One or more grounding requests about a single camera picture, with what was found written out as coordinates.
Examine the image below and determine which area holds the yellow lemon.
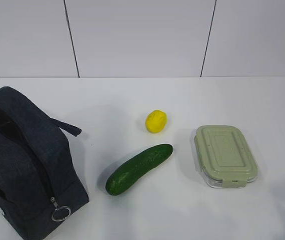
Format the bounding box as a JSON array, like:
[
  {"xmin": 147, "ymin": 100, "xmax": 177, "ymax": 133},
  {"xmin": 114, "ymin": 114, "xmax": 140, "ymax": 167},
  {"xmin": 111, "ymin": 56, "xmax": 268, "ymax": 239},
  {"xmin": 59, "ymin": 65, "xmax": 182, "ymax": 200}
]
[{"xmin": 145, "ymin": 109, "xmax": 167, "ymax": 134}]

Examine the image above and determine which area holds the dark blue lunch bag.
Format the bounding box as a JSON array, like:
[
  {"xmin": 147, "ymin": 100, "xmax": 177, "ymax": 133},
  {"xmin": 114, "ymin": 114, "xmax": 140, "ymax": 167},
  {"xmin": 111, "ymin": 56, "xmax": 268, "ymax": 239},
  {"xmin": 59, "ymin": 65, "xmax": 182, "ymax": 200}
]
[{"xmin": 0, "ymin": 86, "xmax": 89, "ymax": 240}]

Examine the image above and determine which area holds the silver zipper pull ring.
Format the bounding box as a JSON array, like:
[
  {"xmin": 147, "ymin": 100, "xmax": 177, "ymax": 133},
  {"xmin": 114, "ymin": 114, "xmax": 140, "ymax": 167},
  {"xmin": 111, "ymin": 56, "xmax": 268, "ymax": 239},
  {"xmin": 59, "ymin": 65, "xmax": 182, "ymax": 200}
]
[{"xmin": 50, "ymin": 197, "xmax": 72, "ymax": 222}]

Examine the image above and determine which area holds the green lidded glass container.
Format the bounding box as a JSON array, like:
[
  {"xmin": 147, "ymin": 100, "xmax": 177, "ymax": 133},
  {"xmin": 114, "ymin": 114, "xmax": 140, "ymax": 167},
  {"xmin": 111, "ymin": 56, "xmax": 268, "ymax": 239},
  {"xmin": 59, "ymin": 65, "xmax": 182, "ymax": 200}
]
[{"xmin": 194, "ymin": 125, "xmax": 258, "ymax": 189}]

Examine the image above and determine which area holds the green cucumber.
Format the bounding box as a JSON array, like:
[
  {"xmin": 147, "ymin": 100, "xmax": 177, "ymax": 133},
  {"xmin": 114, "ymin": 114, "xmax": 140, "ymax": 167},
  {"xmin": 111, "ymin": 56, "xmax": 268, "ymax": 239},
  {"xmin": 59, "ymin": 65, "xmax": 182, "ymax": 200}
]
[{"xmin": 105, "ymin": 143, "xmax": 174, "ymax": 196}]

